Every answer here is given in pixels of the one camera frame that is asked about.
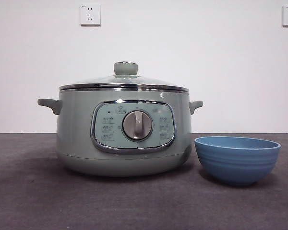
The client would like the glass lid with green knob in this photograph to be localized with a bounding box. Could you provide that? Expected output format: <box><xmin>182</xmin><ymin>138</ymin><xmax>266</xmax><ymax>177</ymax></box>
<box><xmin>59</xmin><ymin>61</ymin><xmax>190</xmax><ymax>92</ymax></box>

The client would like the pale green electric steamer pot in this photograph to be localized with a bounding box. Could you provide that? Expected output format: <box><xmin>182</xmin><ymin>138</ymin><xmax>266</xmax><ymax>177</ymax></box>
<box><xmin>37</xmin><ymin>88</ymin><xmax>204</xmax><ymax>178</ymax></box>

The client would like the blue ribbed bowl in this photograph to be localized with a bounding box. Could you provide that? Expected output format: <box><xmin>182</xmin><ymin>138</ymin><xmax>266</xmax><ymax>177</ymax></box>
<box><xmin>194</xmin><ymin>136</ymin><xmax>282</xmax><ymax>187</ymax></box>

